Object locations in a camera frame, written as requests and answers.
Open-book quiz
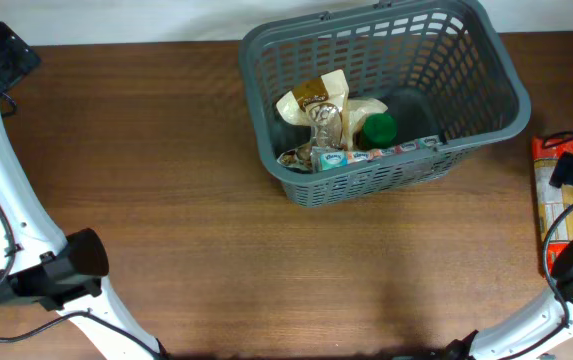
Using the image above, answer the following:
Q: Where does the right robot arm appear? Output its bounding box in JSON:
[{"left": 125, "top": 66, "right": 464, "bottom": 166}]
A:
[{"left": 434, "top": 131, "right": 573, "bottom": 360}]

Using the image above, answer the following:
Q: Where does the Kleenex tissue multipack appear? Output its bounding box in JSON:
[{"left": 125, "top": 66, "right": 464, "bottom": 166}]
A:
[{"left": 311, "top": 135, "right": 443, "bottom": 173}]

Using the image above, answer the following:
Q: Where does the green lid jar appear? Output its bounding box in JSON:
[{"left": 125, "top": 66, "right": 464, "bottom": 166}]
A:
[{"left": 357, "top": 113, "right": 398, "bottom": 150}]

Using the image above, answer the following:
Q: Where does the beige paper bag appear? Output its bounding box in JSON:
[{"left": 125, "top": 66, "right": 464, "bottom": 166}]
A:
[{"left": 341, "top": 98, "right": 388, "bottom": 151}]

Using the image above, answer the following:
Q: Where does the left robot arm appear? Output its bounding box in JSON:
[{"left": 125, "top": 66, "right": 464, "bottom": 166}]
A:
[{"left": 0, "top": 22, "right": 168, "bottom": 359}]

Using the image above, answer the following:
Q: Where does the orange spaghetti pasta package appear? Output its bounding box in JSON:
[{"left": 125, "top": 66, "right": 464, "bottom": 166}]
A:
[{"left": 531, "top": 137, "right": 573, "bottom": 269}]

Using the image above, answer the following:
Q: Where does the grey plastic shopping basket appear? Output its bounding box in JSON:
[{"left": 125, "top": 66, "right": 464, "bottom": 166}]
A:
[{"left": 238, "top": 1, "right": 531, "bottom": 207}]

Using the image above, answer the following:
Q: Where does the brown mushroom snack bag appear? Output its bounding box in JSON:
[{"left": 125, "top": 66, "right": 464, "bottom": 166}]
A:
[{"left": 276, "top": 69, "right": 349, "bottom": 172}]

